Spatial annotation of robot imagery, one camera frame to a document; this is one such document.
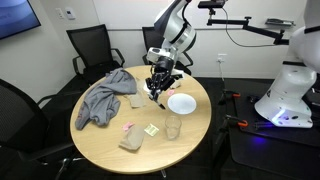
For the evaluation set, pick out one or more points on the large brown paper napkin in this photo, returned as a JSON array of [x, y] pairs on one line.
[[176, 83]]

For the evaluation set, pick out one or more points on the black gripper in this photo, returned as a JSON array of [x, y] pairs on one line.
[[163, 68]]

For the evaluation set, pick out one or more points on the wall mounted television screen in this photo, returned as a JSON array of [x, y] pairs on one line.
[[16, 15]]

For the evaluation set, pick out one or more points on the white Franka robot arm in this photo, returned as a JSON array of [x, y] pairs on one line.
[[283, 86]]

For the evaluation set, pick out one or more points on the white wall thermostat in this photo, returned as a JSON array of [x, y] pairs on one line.
[[70, 13]]

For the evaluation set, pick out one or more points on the small pink packet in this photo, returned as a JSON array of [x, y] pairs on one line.
[[127, 126]]

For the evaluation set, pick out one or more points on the small brown paper bag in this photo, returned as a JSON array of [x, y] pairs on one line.
[[132, 138]]

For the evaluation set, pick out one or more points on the clear plastic cup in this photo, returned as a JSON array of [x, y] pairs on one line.
[[173, 128]]

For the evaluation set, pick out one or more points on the white round plate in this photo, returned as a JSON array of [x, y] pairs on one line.
[[147, 87], [181, 104]]

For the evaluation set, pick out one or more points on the grey whiteboard tray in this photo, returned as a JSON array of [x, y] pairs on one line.
[[280, 22]]

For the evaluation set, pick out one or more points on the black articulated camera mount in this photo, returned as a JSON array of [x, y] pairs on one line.
[[230, 22]]

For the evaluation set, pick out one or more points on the white wall power outlet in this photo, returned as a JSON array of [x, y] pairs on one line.
[[221, 57]]

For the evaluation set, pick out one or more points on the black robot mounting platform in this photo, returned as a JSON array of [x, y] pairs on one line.
[[283, 146]]

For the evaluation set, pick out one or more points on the white light switch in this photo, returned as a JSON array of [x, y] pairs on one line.
[[59, 13]]

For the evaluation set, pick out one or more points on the yellow green packet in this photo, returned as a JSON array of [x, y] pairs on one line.
[[151, 129]]

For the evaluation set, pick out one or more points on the grey crumpled sweatshirt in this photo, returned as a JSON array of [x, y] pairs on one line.
[[103, 100]]

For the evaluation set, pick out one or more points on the black mesh office chair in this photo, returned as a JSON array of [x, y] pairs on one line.
[[151, 36], [20, 126], [90, 43]]

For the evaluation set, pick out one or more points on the black exterior camera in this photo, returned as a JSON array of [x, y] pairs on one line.
[[211, 4]]

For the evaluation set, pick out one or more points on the flat brown paper napkin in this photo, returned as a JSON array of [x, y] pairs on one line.
[[136, 100], [140, 85]]

